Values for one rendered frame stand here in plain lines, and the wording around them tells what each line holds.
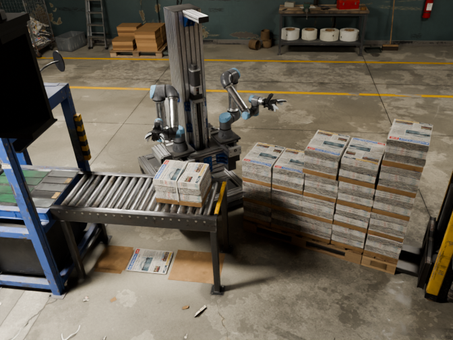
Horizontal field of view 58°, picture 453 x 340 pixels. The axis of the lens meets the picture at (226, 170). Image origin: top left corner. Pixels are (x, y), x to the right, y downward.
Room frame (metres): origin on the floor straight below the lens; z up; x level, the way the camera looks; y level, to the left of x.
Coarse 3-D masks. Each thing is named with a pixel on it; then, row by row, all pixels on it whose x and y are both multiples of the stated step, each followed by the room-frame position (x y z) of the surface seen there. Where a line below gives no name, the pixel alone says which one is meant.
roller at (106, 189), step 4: (112, 176) 2.99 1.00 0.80; (112, 180) 2.93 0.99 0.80; (108, 184) 2.86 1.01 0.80; (112, 184) 2.89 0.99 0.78; (104, 188) 2.80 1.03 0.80; (108, 188) 2.82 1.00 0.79; (100, 192) 2.76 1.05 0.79; (104, 192) 2.75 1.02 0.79; (100, 196) 2.69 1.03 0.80; (104, 196) 2.73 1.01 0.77; (96, 200) 2.64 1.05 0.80; (100, 200) 2.66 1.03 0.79; (92, 204) 2.59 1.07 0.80; (96, 204) 2.59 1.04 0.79
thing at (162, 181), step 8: (168, 160) 2.83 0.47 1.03; (160, 168) 2.72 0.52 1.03; (168, 168) 2.71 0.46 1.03; (176, 168) 2.71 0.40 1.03; (160, 176) 2.60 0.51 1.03; (168, 176) 2.60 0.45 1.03; (160, 184) 2.56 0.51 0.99; (168, 184) 2.54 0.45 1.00; (160, 192) 2.57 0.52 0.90; (168, 192) 2.55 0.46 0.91
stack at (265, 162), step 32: (256, 160) 3.11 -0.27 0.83; (288, 160) 3.09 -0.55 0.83; (256, 192) 3.05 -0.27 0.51; (288, 192) 2.91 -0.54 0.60; (320, 192) 2.79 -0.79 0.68; (352, 192) 2.67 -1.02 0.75; (256, 224) 3.06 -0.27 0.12; (288, 224) 2.91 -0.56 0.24; (320, 224) 2.77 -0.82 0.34; (352, 224) 2.65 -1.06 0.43; (352, 256) 2.63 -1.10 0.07
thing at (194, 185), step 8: (192, 168) 2.70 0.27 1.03; (200, 168) 2.69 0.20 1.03; (208, 168) 2.73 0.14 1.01; (184, 176) 2.59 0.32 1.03; (192, 176) 2.59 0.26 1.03; (200, 176) 2.58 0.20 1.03; (208, 176) 2.69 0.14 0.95; (184, 184) 2.51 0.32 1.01; (192, 184) 2.49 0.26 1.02; (200, 184) 2.51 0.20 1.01; (208, 184) 2.68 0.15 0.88; (184, 192) 2.51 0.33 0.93; (192, 192) 2.50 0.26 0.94; (200, 192) 2.48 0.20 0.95; (184, 200) 2.52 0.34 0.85; (192, 200) 2.51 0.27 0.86; (200, 200) 2.49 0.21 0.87
